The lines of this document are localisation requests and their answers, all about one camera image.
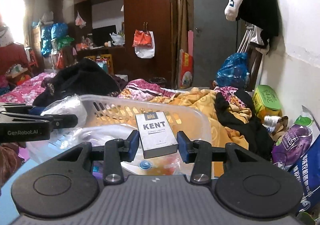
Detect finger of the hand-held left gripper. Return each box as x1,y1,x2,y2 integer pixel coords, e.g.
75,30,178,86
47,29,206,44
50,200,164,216
0,105,46,116
0,113,78,128

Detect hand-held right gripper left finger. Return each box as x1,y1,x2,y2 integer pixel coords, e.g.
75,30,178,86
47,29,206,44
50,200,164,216
57,130,140,186

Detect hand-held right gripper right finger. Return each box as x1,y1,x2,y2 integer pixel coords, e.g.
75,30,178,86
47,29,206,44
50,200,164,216
177,131,258,186

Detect clear plastic bag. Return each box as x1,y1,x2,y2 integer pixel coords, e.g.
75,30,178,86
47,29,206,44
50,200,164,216
26,96,140,163

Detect white plastic basket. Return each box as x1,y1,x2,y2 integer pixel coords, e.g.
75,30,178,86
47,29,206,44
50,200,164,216
41,94,213,180

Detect white cigarette pack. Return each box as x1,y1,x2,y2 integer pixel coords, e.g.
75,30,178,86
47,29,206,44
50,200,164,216
135,112,179,159

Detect pink floral blanket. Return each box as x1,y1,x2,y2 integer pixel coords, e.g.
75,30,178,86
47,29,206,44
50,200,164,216
0,72,58,105

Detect dark maroon cloth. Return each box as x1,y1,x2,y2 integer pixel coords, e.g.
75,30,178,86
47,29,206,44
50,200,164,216
0,142,25,173

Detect black fuzzy garment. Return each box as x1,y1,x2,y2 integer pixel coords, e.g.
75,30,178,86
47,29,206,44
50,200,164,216
32,58,122,108

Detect orange yellow blanket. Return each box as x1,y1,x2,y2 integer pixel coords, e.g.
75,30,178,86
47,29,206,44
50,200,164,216
150,87,253,178

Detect red stool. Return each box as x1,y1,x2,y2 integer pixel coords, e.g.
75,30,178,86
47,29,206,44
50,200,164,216
27,51,38,68

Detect pink satin quilt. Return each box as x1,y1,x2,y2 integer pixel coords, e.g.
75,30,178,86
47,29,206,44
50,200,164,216
117,78,175,101

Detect red cloth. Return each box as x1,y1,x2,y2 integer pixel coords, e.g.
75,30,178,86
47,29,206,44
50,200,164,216
0,43,29,75

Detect black mesh wastebasket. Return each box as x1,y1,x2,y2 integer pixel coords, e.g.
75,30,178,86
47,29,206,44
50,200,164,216
149,77,166,88

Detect black clothing pile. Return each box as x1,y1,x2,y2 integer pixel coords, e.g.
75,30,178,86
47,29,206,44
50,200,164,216
215,88,274,160

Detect green plastic bag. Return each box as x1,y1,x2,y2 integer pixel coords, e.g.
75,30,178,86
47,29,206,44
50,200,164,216
58,37,75,49

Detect red yellow sack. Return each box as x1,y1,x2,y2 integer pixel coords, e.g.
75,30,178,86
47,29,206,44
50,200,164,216
179,50,194,89

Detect blue patterned sack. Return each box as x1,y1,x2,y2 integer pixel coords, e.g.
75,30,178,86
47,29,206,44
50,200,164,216
41,23,68,56

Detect white patterned box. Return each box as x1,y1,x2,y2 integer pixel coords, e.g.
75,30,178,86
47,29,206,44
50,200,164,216
0,27,14,46

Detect blue plastic bag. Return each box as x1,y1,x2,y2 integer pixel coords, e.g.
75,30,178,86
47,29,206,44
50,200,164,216
216,52,249,88

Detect brown paper bag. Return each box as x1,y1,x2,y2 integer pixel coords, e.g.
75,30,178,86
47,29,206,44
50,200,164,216
264,115,288,140

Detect black television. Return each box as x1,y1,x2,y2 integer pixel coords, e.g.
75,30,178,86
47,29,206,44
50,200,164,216
92,25,117,46

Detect green box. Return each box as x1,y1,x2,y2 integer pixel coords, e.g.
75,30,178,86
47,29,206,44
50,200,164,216
252,85,283,118

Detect window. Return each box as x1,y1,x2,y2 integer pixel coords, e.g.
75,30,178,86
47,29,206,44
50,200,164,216
0,0,28,45

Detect white pink plastic bag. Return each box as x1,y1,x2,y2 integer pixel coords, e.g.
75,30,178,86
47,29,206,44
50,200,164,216
75,11,87,29

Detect beige curtain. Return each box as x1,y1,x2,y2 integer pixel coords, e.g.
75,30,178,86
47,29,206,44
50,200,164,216
21,0,38,47

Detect pink board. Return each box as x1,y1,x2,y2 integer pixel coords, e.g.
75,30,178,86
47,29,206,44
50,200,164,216
187,30,194,58

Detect red white shopping bag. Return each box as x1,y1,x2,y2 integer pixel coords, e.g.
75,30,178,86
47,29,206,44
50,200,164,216
132,29,155,59

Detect grey door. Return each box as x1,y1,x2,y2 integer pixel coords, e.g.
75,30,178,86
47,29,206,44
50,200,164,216
191,0,242,88

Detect purple snack bag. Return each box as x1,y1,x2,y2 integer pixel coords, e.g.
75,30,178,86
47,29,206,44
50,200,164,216
271,106,320,170

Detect white folding rack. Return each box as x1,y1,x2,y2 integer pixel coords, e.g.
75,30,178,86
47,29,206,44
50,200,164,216
236,25,258,52

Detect wooden boards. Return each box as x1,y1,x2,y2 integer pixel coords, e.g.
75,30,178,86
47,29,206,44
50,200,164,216
170,0,194,88

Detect blue tote bag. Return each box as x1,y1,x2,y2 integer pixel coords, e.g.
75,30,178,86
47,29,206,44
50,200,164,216
290,135,320,218

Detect brown wooden wardrobe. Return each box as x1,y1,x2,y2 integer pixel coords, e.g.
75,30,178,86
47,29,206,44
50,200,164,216
52,0,177,88

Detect black hanging garment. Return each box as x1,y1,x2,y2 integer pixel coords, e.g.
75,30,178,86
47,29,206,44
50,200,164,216
236,0,279,52

